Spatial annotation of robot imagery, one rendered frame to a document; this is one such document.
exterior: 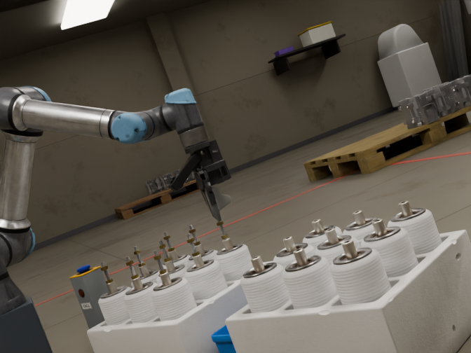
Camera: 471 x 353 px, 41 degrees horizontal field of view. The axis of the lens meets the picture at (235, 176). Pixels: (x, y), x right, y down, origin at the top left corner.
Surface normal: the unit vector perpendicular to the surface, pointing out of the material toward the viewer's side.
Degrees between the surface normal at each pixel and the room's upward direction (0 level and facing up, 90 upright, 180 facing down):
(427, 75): 90
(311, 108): 90
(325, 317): 90
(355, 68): 90
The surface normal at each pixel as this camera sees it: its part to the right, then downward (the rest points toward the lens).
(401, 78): -0.85, 0.34
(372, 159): 0.36, -0.07
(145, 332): -0.63, 0.28
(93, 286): 0.69, -0.21
